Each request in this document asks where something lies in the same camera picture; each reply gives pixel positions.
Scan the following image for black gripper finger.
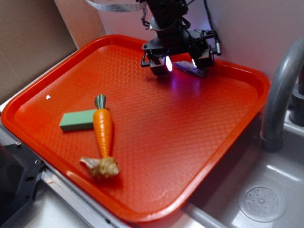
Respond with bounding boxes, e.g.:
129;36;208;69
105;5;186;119
150;56;173;76
192;49;215;69

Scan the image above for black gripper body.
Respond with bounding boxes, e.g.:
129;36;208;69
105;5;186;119
142;26;218;67

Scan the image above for brown wood chip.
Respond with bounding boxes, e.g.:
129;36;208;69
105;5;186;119
173;61;208;78

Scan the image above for orange toy carrot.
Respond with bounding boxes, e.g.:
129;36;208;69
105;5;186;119
93;95;113;158

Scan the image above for beige conch seashell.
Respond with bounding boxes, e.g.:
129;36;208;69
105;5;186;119
80;157;119;179

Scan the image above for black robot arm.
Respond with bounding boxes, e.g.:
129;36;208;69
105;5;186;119
141;0;221;76

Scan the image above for red plastic tray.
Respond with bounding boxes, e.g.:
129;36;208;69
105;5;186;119
1;35;270;223

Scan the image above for green rectangular block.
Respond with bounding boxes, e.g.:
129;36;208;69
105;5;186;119
59;110;95;132

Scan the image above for grey toy faucet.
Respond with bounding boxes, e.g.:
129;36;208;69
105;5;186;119
260;38;304;152

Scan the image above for brown cardboard panel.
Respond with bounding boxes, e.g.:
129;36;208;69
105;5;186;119
0;0;76;103

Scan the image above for grey toy sink basin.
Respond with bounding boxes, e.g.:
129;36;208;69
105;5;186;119
183;117;304;228

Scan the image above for round sink drain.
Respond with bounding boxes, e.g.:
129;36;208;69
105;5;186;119
238;181;287;223

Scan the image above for black cable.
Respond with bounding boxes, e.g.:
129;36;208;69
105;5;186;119
203;0;223;57

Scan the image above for white ribbon cable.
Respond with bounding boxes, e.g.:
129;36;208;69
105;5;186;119
85;0;147;13

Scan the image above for black metal bracket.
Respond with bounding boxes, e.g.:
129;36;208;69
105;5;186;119
0;143;44;228

